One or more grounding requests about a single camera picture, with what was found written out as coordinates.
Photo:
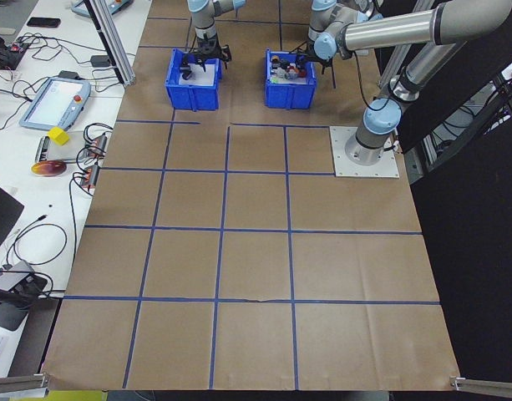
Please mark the dark grey computer box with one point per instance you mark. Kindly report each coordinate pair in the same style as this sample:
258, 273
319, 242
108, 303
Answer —
3, 315

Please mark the black smartphone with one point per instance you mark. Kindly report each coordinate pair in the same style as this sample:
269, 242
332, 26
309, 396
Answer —
43, 22

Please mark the metal V-shaped frame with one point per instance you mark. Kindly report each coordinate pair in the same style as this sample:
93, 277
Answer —
433, 150

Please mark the light blue teach pendant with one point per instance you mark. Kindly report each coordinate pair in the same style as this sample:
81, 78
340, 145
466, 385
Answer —
55, 102
122, 5

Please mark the black frame cover cloth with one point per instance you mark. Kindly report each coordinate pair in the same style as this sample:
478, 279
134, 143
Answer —
468, 271

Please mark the aluminium rail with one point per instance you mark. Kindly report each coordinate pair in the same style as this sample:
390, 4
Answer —
17, 382
489, 387

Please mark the black power adapter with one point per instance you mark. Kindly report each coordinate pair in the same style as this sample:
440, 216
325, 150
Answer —
100, 61

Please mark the orange capped black button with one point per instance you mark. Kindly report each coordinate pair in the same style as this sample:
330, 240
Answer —
275, 58

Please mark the red yellow disc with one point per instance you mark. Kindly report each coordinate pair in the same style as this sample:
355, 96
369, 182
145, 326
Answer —
49, 169

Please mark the aluminium extrusion post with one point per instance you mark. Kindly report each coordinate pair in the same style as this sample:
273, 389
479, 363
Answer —
121, 58

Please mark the grey usb hub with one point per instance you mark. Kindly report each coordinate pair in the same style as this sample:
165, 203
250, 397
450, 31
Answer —
11, 277

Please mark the grey metal parts box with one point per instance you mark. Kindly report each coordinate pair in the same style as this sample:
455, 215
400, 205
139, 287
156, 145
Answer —
42, 150

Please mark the blue bin with many buttons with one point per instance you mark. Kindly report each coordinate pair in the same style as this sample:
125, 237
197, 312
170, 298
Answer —
291, 98

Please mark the blue bin with white liner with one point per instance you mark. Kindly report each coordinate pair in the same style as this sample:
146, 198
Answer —
193, 98

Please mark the grey push button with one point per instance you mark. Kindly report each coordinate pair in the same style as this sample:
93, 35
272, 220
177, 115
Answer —
281, 74

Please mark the white square base plate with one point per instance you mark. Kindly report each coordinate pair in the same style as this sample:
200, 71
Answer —
343, 167

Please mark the dark grey power adapter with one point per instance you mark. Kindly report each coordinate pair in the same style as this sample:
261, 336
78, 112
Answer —
69, 75

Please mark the yellow flat object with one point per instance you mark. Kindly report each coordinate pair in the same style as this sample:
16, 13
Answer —
76, 396

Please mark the yellow cube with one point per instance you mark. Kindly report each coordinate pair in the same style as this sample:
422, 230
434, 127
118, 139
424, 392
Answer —
58, 136

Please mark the slanted aluminium bar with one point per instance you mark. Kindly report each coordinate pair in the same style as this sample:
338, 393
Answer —
392, 62

